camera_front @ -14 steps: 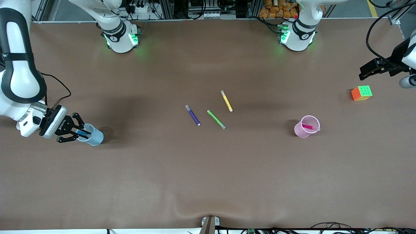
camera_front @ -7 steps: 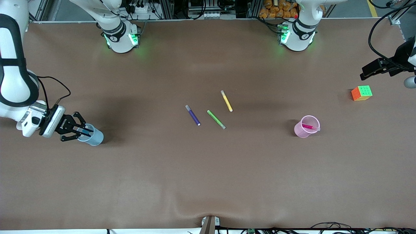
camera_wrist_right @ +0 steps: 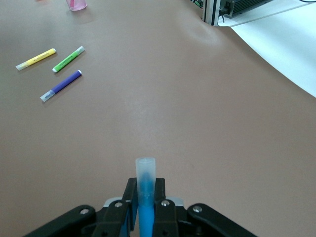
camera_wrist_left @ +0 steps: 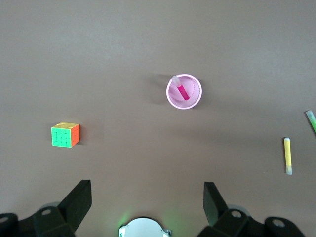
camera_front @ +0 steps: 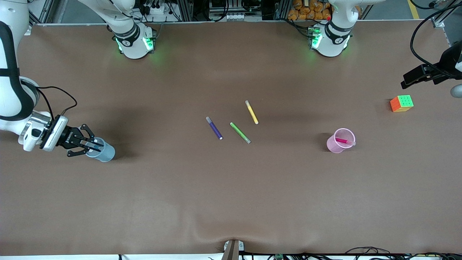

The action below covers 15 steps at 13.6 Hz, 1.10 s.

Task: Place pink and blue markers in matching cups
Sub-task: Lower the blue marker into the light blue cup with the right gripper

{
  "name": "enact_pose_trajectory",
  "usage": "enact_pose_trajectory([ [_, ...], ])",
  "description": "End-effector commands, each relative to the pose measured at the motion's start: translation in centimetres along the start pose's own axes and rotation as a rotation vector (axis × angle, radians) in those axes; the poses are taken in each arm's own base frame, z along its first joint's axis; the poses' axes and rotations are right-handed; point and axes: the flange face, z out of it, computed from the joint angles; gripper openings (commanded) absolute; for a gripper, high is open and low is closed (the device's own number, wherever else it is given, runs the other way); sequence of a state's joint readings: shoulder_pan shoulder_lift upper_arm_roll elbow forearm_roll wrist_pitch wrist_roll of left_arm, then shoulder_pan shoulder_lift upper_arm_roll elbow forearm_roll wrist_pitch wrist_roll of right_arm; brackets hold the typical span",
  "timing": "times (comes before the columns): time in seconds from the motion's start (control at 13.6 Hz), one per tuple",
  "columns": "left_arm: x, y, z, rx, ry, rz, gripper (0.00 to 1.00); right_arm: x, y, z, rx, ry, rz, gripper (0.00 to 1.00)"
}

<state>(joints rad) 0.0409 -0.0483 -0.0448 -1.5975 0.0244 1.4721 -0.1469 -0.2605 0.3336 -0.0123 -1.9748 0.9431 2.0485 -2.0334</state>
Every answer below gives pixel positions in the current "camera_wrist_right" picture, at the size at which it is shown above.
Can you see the purple marker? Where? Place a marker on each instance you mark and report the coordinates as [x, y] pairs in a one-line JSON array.
[[63, 84]]

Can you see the pink plastic cup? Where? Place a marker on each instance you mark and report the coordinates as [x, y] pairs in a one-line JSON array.
[[80, 6]]

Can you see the pink marker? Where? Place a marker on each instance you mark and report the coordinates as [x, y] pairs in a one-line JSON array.
[[73, 3]]

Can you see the brown table cover sheet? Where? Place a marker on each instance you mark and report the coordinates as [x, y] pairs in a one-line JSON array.
[[172, 98]]

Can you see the aluminium camera mount post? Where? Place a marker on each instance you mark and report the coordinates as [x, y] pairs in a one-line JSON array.
[[211, 12]]

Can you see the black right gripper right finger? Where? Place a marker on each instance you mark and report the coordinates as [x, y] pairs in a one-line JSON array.
[[165, 217]]

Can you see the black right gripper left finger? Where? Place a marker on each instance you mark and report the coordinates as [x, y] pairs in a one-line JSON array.
[[116, 217]]

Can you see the green circuit board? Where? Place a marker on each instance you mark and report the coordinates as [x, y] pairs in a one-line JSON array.
[[197, 2]]

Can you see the green marker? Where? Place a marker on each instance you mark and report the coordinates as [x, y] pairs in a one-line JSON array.
[[67, 59]]

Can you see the yellow marker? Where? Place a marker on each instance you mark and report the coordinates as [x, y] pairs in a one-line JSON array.
[[37, 58]]

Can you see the blue marker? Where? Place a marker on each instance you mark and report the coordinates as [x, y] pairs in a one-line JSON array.
[[146, 187]]

